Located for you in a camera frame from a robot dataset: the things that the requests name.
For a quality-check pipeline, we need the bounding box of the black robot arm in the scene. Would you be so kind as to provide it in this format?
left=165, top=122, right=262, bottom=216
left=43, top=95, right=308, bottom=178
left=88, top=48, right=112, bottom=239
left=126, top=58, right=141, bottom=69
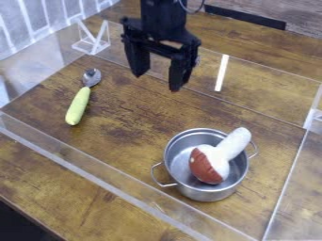
left=120, top=0, right=202, bottom=92

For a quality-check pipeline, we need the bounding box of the red plush mushroom toy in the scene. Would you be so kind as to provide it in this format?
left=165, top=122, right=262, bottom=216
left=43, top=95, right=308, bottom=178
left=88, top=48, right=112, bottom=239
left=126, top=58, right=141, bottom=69
left=187, top=126, right=253, bottom=185

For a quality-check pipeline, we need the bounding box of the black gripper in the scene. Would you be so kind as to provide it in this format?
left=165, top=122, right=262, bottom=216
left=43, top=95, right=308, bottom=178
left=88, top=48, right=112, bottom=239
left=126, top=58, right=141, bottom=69
left=120, top=16, right=202, bottom=92

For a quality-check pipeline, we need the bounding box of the spoon with yellow-green handle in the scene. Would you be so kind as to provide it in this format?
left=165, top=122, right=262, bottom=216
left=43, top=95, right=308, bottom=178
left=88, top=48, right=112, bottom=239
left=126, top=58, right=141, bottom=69
left=66, top=69, right=102, bottom=125

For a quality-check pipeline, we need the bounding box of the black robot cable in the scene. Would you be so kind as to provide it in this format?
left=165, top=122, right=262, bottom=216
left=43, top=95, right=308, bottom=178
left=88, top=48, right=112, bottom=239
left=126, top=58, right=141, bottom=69
left=178, top=0, right=206, bottom=15

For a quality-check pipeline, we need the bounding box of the clear acrylic front barrier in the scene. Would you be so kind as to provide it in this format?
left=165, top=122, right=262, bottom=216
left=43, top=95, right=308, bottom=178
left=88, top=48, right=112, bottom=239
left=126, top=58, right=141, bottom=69
left=0, top=111, right=257, bottom=241

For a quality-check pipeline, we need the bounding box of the silver pot with handles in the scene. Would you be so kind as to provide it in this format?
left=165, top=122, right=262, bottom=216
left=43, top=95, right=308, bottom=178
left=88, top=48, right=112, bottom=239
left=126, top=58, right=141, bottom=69
left=151, top=128, right=258, bottom=201

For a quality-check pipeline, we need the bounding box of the black bar at table back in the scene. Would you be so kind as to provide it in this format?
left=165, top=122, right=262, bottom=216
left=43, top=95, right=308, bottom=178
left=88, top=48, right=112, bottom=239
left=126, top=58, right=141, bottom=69
left=205, top=5, right=287, bottom=30

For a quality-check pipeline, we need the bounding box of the clear acrylic triangular bracket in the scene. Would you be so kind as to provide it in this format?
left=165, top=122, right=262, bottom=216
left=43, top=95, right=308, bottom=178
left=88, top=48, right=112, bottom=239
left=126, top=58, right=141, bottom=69
left=72, top=20, right=111, bottom=56

